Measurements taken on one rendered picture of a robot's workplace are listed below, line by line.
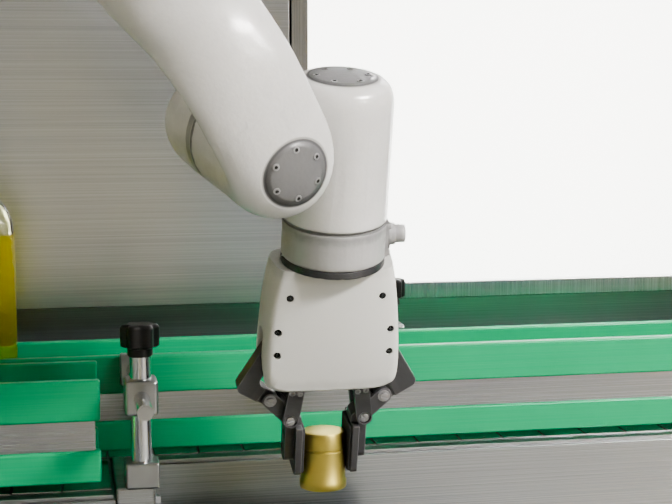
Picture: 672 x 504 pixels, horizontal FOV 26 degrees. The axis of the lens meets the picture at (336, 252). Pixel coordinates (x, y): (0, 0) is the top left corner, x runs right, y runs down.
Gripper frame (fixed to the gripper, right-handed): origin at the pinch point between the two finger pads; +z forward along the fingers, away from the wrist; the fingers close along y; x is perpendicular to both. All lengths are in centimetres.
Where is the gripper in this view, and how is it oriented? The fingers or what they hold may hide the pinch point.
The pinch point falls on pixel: (323, 441)
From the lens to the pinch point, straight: 111.4
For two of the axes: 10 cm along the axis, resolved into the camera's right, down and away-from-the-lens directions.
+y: -9.8, 0.3, -1.9
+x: 1.9, 3.8, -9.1
